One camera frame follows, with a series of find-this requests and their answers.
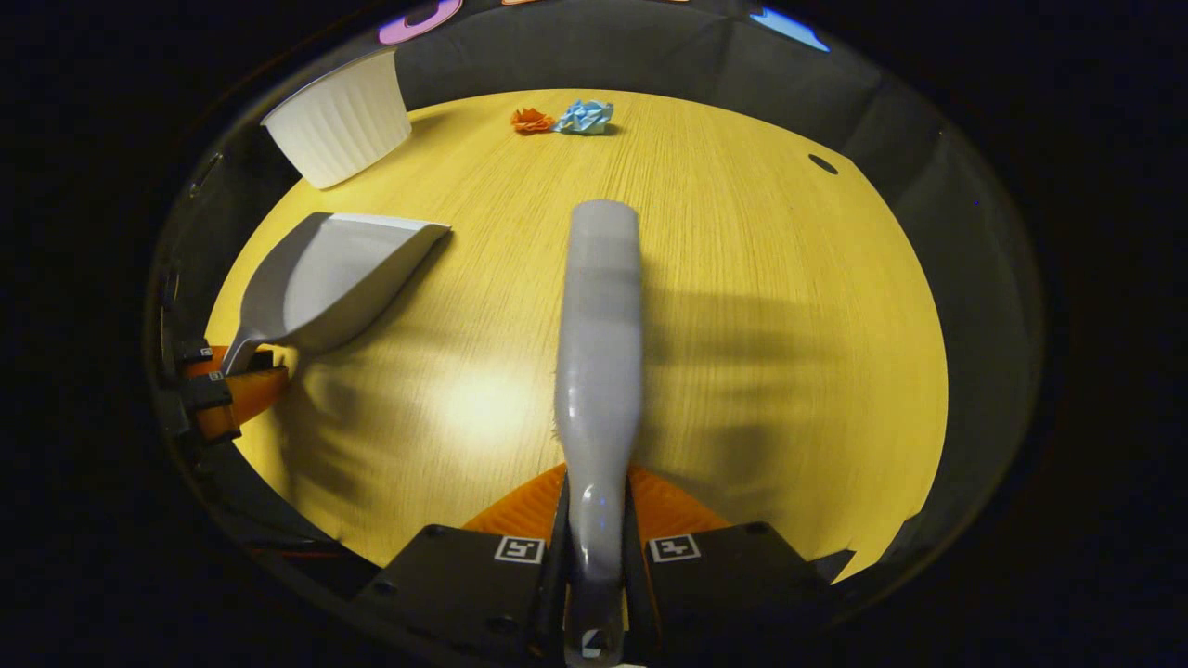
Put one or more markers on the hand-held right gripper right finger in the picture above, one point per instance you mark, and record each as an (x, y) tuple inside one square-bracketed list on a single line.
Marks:
[(724, 594)]

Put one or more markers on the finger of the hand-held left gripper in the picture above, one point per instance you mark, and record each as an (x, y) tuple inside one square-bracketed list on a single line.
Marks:
[(251, 394), (200, 357)]

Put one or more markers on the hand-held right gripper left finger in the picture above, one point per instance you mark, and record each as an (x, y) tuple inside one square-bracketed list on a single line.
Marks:
[(464, 594)]

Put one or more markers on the grey dustpan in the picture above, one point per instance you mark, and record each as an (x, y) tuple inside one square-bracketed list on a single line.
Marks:
[(325, 278)]

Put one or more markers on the small grey broom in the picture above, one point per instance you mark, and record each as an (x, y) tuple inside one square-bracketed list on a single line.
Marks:
[(599, 371)]

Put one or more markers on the white ribbed garbage bin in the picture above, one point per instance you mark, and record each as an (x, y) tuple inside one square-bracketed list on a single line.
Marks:
[(339, 121)]

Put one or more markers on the orange paper trash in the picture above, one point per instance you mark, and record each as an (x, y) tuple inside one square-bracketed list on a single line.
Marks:
[(532, 121)]

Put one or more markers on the blue paper trash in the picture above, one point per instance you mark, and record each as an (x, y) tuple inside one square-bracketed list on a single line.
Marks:
[(585, 118)]

